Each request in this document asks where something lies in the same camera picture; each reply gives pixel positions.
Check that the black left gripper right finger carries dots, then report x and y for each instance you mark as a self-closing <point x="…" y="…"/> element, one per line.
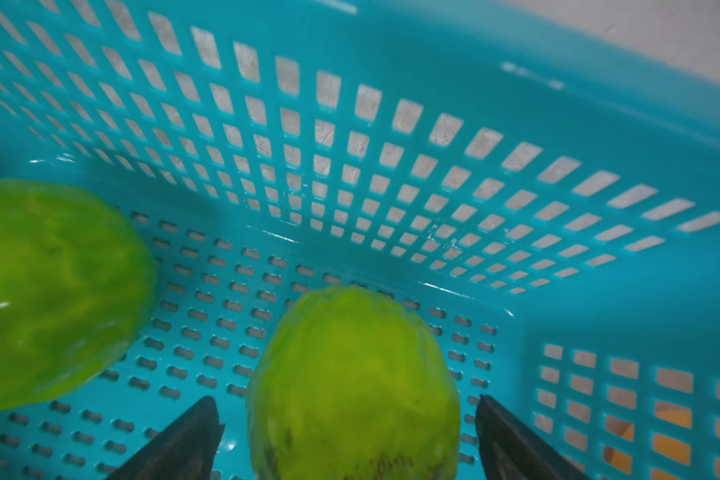
<point x="509" y="449"/>

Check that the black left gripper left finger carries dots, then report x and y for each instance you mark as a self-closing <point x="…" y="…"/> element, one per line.
<point x="186" y="449"/>

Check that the green custard apple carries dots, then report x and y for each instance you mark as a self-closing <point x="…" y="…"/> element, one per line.
<point x="352" y="386"/>
<point x="77" y="285"/>

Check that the green custard apple in basket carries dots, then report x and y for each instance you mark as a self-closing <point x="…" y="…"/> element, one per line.
<point x="77" y="285"/>

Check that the teal plastic basket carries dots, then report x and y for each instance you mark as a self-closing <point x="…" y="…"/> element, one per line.
<point x="548" y="203"/>

